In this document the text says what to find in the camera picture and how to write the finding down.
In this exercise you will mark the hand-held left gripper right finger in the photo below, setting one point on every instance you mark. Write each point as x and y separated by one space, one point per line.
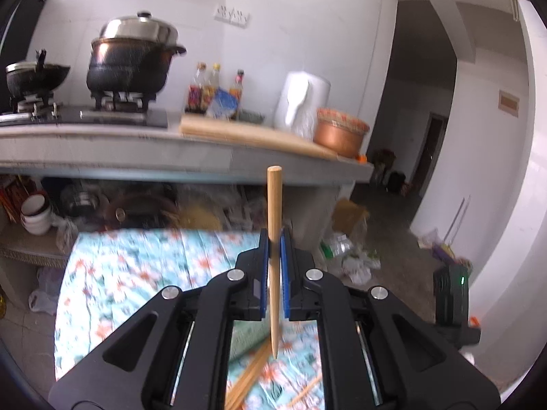
285 282

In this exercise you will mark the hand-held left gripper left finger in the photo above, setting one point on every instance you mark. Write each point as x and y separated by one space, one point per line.
264 282

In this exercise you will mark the wooden chopstick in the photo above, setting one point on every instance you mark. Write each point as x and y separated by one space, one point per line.
274 205
305 391

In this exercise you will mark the pile of wooden chopsticks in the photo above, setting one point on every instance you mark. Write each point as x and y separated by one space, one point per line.
245 376

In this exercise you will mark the heap of plastic trash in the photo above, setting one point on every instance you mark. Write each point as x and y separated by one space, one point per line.
350 256

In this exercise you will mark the cardboard box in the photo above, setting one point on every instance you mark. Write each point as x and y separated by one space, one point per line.
350 218

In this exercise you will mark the yellowish plastic bag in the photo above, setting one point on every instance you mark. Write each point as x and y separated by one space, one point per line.
201 213

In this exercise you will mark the floral printed cloth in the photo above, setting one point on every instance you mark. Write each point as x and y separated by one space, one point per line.
128 273

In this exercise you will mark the black bags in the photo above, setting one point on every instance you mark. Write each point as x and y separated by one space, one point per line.
389 175

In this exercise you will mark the brown door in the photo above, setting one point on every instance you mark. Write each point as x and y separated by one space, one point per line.
431 153

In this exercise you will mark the wooden cutting board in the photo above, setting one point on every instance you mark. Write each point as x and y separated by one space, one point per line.
239 134

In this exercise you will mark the copper basin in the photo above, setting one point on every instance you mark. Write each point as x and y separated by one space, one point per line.
339 136

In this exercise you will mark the white electric kettle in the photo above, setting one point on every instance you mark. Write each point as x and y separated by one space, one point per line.
299 102

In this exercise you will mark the blue seasoning packet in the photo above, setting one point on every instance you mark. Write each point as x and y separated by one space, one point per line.
223 104

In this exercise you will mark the grey concrete kitchen counter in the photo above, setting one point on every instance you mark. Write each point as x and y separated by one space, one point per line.
128 153

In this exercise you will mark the glass sauce bottle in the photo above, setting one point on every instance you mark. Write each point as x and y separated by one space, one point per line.
196 94
210 83
236 89

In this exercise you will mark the steel pot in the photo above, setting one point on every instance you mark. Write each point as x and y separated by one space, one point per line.
83 203

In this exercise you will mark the white plastic bag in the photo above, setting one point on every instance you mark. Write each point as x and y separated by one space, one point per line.
42 297

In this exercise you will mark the black gas stove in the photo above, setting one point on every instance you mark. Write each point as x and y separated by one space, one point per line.
107 115

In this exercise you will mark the stack of white bowls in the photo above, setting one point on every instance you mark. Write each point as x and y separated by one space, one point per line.
36 215

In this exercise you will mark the large black cooking pot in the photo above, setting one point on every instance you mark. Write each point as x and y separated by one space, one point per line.
128 68

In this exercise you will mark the steel pot lid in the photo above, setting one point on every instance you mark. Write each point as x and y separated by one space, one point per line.
139 30

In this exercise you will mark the small black wok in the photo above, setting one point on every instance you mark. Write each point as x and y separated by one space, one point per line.
38 79

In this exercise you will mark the wall panel box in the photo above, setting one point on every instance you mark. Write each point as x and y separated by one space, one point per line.
508 102

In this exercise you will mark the white wall socket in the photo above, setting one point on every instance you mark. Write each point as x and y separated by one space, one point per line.
231 16

